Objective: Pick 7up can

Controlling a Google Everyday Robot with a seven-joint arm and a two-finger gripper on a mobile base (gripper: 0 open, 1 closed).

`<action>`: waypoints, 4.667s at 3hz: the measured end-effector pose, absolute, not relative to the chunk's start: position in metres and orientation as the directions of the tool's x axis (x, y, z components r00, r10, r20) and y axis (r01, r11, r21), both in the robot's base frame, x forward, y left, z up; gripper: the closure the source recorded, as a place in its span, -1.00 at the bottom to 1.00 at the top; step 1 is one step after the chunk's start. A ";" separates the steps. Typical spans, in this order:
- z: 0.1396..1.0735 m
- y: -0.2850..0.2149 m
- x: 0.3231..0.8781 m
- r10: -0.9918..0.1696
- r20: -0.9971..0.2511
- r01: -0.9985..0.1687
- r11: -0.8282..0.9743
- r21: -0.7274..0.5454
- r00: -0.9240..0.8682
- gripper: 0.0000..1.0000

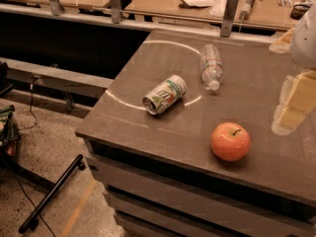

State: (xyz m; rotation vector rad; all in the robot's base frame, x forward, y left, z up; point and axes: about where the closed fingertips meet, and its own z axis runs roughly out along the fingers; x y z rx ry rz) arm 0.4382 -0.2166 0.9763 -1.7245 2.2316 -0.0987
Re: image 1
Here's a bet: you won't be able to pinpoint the metal bracket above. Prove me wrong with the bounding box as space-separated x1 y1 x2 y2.
49 0 64 16
220 0 239 38
110 0 122 24

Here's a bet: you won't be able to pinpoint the grey metal rail beam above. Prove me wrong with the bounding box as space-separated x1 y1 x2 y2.
0 57 113 99

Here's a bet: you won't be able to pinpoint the black round object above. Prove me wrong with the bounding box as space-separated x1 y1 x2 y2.
290 4 310 20

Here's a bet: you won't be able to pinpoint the clear plastic water bottle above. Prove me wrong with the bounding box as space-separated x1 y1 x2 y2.
199 44 224 92

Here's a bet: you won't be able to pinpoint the white papers on desk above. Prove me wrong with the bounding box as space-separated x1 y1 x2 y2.
181 0 227 17

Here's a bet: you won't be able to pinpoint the dark equipment at left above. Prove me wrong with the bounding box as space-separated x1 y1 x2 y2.
0 61 20 158

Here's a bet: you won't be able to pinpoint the grey tool on desk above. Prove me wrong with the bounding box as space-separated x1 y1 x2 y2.
239 0 256 20

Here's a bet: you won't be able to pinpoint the black metal bar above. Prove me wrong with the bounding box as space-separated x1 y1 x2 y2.
19 154 85 234

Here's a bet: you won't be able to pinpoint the red apple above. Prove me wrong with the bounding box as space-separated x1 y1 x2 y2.
210 122 251 162

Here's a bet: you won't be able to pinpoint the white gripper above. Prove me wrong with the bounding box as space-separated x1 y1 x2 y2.
269 4 316 135

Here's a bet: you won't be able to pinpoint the metal bracket right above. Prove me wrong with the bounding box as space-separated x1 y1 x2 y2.
220 0 239 38

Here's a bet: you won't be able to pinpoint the grey drawer cabinet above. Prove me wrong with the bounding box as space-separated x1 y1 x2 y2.
76 31 316 237

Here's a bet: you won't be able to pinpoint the black cable on floor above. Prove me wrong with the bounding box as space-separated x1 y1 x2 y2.
6 79 57 237

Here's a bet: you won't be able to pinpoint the metal bracket left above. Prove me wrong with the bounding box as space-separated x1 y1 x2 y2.
49 0 64 16

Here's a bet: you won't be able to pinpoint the metal bracket middle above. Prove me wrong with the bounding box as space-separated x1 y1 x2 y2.
110 0 122 24

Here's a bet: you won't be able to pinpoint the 7up soda can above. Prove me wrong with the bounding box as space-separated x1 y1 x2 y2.
142 75 187 116

